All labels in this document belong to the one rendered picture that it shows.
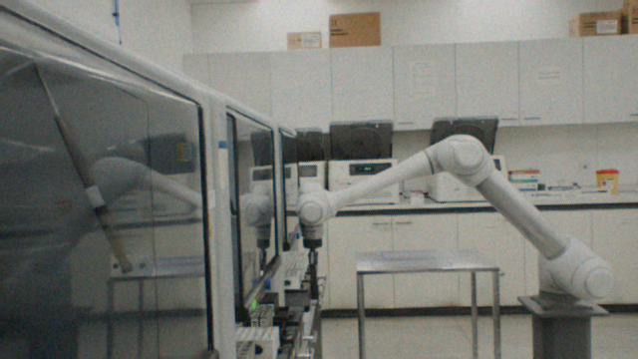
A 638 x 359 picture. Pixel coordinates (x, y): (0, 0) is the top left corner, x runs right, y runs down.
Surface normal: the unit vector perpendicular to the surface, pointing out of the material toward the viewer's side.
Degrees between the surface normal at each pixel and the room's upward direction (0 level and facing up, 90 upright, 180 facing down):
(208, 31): 90
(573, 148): 90
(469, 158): 86
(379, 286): 90
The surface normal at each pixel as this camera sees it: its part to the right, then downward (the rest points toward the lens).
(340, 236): -0.07, 0.05
